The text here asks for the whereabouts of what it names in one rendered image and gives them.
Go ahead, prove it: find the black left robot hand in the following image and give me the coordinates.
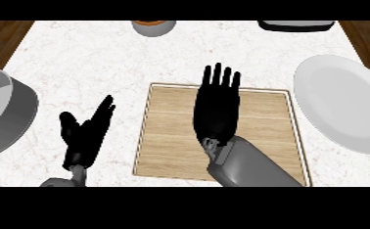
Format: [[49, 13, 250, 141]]
[[58, 94, 117, 171]]

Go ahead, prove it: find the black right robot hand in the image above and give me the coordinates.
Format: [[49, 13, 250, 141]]
[[192, 62, 244, 148]]

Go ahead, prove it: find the wooden tray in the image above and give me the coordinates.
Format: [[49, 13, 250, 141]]
[[132, 82, 315, 188]]

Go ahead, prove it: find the white plate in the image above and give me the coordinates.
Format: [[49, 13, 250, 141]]
[[293, 54, 370, 155]]

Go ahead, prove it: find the grey metal pot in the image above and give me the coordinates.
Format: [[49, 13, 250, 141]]
[[0, 69, 41, 154]]

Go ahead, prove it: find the grey cup with orange content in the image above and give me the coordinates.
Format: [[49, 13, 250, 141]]
[[130, 20, 179, 38]]

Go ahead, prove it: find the black and grey appliance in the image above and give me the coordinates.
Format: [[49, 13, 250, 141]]
[[257, 20, 337, 33]]

